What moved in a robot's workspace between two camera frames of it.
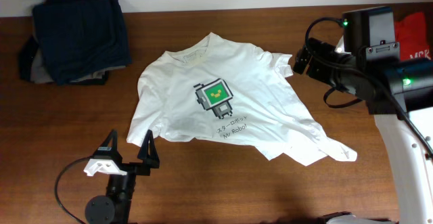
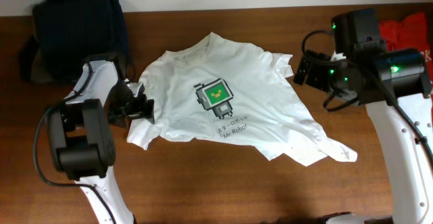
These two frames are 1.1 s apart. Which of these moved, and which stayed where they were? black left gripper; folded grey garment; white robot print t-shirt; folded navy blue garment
Moved: black left gripper
Stayed: folded navy blue garment; white robot print t-shirt; folded grey garment
